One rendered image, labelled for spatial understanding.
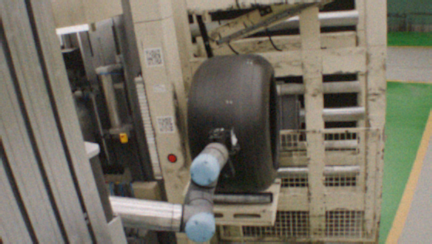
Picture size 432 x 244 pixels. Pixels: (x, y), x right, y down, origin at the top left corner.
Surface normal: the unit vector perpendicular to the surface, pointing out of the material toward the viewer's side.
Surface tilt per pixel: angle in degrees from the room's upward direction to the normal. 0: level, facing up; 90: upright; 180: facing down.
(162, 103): 90
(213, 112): 60
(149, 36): 90
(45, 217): 90
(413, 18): 90
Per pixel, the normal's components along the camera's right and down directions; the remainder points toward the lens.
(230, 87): -0.24, -0.44
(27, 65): 0.83, 0.10
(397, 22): -0.54, 0.36
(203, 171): -0.25, 0.26
